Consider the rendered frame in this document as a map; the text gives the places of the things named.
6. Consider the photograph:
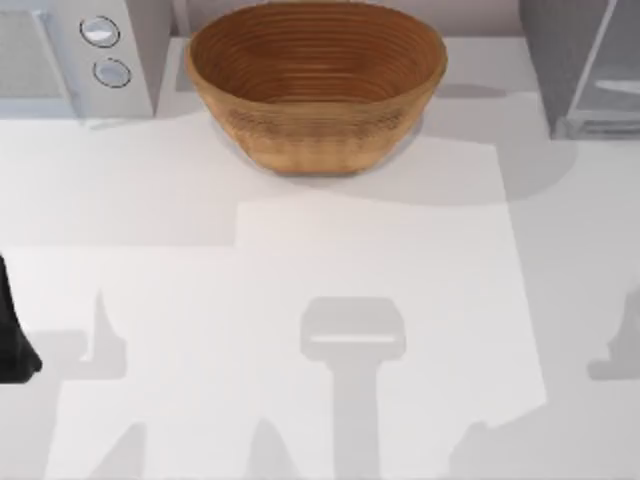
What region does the pale microwave oven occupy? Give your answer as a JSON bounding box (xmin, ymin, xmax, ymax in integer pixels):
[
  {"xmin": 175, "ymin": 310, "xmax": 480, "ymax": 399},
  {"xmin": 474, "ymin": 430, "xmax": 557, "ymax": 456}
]
[{"xmin": 0, "ymin": 0, "xmax": 174, "ymax": 121}]

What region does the glass cabinet door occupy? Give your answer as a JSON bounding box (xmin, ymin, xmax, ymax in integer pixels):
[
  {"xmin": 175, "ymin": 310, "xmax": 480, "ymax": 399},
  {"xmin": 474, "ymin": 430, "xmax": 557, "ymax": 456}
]
[{"xmin": 557, "ymin": 0, "xmax": 640, "ymax": 139}]

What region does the small microwave knob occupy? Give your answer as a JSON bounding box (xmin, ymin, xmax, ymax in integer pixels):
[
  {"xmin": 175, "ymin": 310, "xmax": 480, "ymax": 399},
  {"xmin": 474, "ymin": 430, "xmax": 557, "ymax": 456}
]
[{"xmin": 92, "ymin": 56, "xmax": 133, "ymax": 89}]

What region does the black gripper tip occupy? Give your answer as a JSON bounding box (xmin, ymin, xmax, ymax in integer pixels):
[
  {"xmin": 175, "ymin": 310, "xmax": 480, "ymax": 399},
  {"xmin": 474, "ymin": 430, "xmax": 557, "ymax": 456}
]
[{"xmin": 0, "ymin": 254, "xmax": 43, "ymax": 386}]

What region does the brown woven basket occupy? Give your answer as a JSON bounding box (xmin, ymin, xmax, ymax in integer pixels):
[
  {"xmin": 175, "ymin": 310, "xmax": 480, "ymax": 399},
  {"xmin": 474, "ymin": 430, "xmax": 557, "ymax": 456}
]
[{"xmin": 184, "ymin": 0, "xmax": 449, "ymax": 177}]

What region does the grey cabinet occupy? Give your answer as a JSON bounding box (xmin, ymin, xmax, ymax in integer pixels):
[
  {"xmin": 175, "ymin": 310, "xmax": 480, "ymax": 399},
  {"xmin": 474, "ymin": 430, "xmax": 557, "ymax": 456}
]
[{"xmin": 518, "ymin": 0, "xmax": 640, "ymax": 141}]

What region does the large microwave knob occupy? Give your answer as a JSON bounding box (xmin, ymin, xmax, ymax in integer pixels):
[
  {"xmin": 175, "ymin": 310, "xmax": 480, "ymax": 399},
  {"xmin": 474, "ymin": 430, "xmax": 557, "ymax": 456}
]
[{"xmin": 79, "ymin": 15, "xmax": 122, "ymax": 47}]

